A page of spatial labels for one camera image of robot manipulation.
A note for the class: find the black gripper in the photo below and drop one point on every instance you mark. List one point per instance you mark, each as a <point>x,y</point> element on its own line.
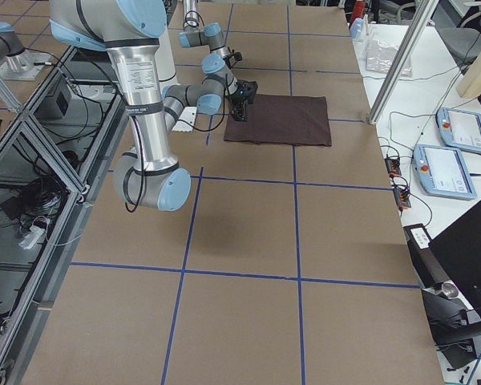
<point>240,105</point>
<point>227,62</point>

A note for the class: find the dark brown t-shirt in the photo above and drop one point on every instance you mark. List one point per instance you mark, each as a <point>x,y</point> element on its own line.
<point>283,119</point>

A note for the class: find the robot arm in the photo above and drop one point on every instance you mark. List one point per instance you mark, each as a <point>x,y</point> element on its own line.
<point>134,34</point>
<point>196,33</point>

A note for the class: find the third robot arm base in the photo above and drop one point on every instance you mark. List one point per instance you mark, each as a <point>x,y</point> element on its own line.
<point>17,62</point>

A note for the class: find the red cylinder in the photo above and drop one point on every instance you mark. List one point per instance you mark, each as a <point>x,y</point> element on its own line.
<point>358,9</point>

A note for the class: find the clear plastic bag sheet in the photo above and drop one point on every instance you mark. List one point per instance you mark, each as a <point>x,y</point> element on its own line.
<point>378,57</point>

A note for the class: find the grey usb hub left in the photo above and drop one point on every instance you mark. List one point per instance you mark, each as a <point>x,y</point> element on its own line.
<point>393,166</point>

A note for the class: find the grey usb hub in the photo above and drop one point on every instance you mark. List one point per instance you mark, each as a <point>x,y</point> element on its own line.
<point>393,166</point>
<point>402,197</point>

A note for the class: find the grey usb hub right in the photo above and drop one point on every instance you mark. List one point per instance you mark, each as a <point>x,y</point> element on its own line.
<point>402,197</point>

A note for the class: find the blue teach pendant near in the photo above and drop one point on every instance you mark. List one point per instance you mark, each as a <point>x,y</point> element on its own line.
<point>442,172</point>

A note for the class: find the blue teach pendant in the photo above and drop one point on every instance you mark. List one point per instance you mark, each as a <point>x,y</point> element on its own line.
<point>442,172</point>
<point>460,129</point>

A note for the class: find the blue teach pendant far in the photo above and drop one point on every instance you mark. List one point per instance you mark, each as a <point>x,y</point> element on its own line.
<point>460,129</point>

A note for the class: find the dark box with white label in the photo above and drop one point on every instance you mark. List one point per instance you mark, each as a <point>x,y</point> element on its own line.
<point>427,267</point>

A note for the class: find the black monitor on stand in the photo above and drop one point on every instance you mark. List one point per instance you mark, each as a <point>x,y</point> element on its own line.
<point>456,330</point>

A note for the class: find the aluminium frame post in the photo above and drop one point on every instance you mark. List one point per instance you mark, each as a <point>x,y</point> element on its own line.
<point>421,18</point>

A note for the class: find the aluminium frame rack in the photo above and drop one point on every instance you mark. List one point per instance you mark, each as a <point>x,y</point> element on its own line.
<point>55,149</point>

